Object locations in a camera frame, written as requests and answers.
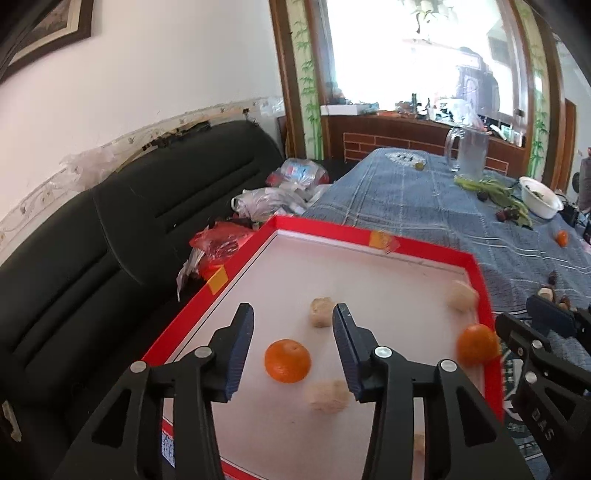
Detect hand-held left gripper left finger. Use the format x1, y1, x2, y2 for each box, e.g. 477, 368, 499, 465
53, 302, 256, 480

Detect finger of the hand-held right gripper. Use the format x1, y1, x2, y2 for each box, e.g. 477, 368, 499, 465
526, 294, 591, 339
494, 311, 591, 467

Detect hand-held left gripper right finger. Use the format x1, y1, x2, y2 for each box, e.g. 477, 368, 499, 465
331, 302, 537, 480

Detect pale round pastry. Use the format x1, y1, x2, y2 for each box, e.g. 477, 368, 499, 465
309, 298, 334, 328

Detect red cardboard box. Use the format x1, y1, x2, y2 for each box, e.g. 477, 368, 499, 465
141, 215, 506, 480

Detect red plastic bag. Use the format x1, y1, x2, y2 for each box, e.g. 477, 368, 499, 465
189, 222, 257, 280

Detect white bowl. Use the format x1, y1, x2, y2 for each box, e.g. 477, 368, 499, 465
518, 176, 565, 220

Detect green vegetable stalks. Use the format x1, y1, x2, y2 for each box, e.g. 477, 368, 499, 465
455, 175, 534, 227

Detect white plastic bag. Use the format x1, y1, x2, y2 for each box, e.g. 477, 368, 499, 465
231, 187, 308, 220

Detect blue checked tablecloth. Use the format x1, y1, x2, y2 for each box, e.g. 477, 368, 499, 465
302, 148, 591, 480

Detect black leather sofa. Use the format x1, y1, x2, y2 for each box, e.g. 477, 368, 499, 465
0, 121, 296, 480

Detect wooden door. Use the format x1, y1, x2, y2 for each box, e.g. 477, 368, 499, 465
561, 99, 578, 190

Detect glass pitcher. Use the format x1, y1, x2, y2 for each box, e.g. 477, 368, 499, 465
444, 126, 490, 181

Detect clear bag of blue packets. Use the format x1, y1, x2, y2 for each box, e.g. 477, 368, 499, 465
268, 157, 331, 190

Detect clear plastic bag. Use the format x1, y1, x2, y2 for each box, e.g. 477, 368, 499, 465
450, 99, 485, 127

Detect white paper scrap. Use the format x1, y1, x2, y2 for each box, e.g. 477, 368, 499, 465
0, 399, 24, 444

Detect clear plastic sheet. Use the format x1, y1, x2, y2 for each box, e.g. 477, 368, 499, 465
62, 148, 121, 190

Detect white flat box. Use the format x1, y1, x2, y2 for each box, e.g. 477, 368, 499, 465
321, 104, 379, 116

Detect wooden room divider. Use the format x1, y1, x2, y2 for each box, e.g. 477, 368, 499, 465
270, 0, 561, 190

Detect framed wall painting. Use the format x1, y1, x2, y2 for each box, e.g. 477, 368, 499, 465
0, 0, 95, 86

